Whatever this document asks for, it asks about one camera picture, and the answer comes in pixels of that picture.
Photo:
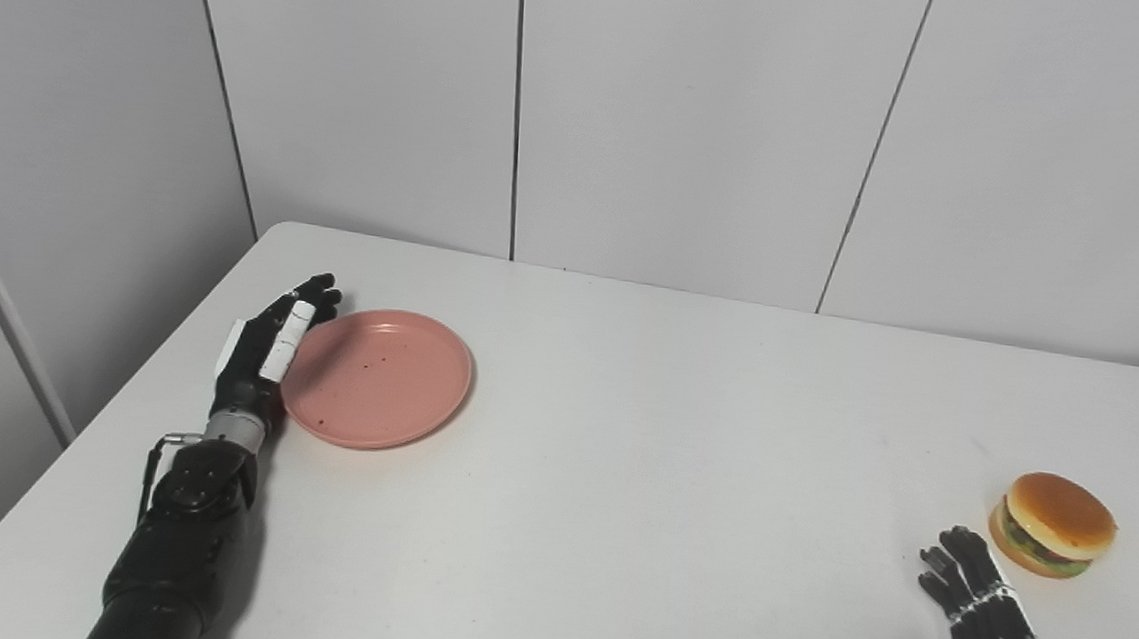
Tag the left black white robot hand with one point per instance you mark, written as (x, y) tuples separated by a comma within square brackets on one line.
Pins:
[(245, 367)]

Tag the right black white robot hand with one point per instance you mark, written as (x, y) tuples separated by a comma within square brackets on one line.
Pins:
[(994, 630)]

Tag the pink round plate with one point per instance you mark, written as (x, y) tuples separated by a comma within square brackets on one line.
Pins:
[(380, 381)]

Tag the toy hamburger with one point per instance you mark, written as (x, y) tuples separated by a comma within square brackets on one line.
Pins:
[(1062, 509)]

